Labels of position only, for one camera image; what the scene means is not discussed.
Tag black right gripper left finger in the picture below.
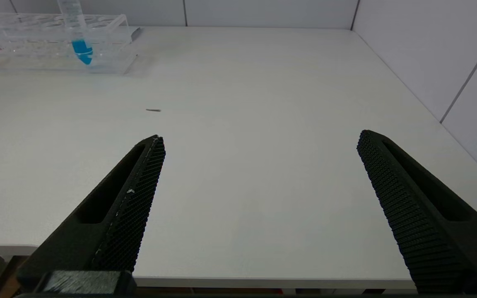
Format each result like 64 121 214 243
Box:
17 135 166 291

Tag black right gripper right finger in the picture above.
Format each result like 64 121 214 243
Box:
357 130 477 293

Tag clear acrylic test tube rack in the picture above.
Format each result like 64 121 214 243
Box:
0 12 138 75

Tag test tube with blue pigment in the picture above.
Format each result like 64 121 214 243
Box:
58 0 94 66

